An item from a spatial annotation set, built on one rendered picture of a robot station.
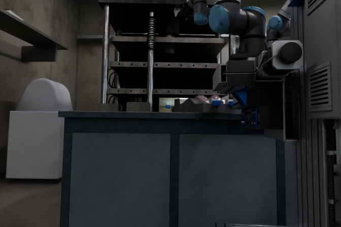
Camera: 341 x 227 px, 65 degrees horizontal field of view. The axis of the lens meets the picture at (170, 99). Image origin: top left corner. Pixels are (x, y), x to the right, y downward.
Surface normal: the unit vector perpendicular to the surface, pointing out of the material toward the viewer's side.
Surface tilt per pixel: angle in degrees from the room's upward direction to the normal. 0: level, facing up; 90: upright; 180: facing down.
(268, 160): 90
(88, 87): 90
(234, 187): 90
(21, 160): 90
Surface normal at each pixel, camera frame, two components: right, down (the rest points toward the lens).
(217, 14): -0.93, 0.09
